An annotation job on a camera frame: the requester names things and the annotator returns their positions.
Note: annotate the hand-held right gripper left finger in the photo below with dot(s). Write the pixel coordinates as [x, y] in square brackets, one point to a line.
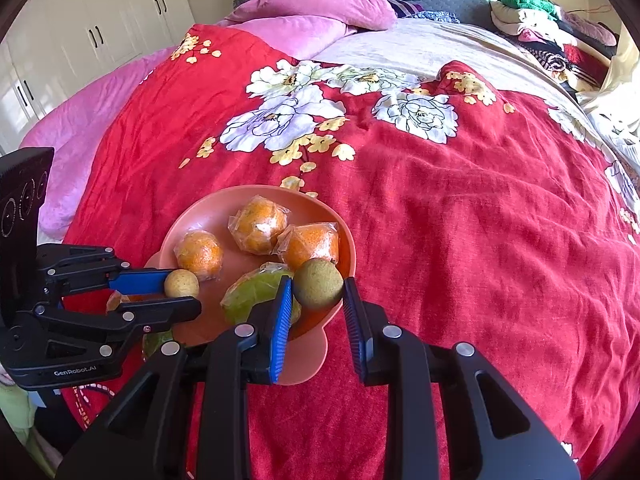
[281, 330]

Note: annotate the white wardrobe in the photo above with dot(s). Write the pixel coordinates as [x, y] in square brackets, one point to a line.
[90, 20]

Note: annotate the red floral blanket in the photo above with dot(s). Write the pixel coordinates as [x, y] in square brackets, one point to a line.
[475, 220]

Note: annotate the purple striped pillow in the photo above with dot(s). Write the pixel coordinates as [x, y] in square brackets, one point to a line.
[405, 8]

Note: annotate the pink quilt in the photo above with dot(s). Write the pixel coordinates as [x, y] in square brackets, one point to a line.
[100, 110]

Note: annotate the small brown round fruit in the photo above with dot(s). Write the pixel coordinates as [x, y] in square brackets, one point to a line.
[318, 284]
[181, 284]

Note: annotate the cream curtain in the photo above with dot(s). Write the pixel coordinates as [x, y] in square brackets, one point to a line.
[617, 95]

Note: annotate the beige bed sheet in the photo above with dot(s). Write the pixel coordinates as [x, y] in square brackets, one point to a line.
[425, 45]

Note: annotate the plastic-wrapped green fruit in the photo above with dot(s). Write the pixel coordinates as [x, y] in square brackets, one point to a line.
[252, 290]
[156, 344]

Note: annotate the pink plastic plate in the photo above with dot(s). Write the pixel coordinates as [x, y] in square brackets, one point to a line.
[210, 220]

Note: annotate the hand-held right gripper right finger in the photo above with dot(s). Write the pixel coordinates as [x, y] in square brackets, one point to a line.
[352, 330]

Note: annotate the pile of folded clothes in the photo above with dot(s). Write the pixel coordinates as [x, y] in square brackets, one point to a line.
[550, 35]

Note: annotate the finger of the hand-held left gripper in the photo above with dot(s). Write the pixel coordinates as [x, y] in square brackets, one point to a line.
[140, 280]
[160, 310]

